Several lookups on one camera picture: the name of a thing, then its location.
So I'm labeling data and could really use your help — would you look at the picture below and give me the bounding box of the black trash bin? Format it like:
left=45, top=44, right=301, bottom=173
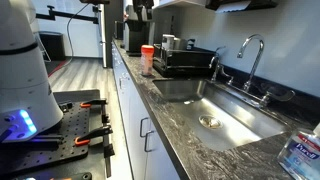
left=38, top=30, right=67, bottom=62

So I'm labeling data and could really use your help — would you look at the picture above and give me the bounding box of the tall chrome gooseneck faucet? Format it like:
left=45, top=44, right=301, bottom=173
left=236, top=33, right=266, bottom=94

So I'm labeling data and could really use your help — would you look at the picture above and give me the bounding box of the black coffee maker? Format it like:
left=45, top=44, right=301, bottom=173
left=122, top=4, right=156, bottom=56

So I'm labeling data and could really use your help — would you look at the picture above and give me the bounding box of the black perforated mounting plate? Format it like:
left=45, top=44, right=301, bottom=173
left=0, top=101, right=93, bottom=178

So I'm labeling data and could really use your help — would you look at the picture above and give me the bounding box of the black camera cable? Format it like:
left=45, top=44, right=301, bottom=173
left=65, top=2, right=91, bottom=63

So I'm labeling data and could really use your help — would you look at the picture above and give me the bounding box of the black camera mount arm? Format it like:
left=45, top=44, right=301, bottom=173
left=34, top=4, right=100, bottom=25

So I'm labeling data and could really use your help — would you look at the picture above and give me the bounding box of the chrome faucet lever handle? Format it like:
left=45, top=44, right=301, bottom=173
left=259, top=88, right=296, bottom=108
left=219, top=65, right=235, bottom=86

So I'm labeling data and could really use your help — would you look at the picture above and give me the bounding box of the white wall cabinet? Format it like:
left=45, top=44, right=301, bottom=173
left=152, top=0, right=208, bottom=10

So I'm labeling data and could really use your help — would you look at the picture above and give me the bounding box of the metal sink drain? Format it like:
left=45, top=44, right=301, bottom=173
left=198, top=114, right=223, bottom=130

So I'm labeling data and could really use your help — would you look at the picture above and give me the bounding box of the black stereo camera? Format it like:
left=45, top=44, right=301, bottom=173
left=79, top=0, right=111, bottom=5

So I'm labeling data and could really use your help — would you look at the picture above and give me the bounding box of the stainless steel cup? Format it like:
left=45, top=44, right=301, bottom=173
left=173, top=37, right=188, bottom=51

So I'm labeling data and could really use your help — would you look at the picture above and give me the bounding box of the black dish rack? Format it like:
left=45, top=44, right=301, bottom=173
left=152, top=43, right=218, bottom=78

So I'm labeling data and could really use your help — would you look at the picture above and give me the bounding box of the silver cabinet door handle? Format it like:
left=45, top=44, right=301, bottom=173
left=143, top=130, right=156, bottom=154
left=139, top=116, right=152, bottom=139

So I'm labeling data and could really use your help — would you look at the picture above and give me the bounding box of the tall dark refrigerator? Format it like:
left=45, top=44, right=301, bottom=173
left=98, top=0, right=125, bottom=69

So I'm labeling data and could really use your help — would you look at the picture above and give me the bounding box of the black orange bar clamp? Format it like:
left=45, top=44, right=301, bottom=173
left=73, top=124, right=114, bottom=148
left=79, top=98, right=108, bottom=109

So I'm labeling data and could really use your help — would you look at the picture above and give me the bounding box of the black paper towel dispenser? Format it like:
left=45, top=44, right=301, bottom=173
left=205, top=0, right=279, bottom=14

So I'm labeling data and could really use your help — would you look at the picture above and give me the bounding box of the stainless steel sink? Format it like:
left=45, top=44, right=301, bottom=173
left=152, top=78, right=289, bottom=153

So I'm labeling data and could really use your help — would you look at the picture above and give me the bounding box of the white base cabinet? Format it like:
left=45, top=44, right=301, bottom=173
left=111, top=40, right=181, bottom=180

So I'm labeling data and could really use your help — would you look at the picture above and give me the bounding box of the small chrome side faucet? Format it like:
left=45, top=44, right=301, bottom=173
left=209, top=46, right=226, bottom=83

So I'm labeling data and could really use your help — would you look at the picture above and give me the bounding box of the orange lid creamer bottle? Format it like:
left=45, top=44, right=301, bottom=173
left=139, top=44, right=155, bottom=77

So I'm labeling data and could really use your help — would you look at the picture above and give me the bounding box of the clear Purell sanitizer bottle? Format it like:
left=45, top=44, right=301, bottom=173
left=276, top=122, right=320, bottom=180

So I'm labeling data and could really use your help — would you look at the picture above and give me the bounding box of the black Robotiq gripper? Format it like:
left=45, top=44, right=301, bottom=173
left=132, top=0, right=150, bottom=15

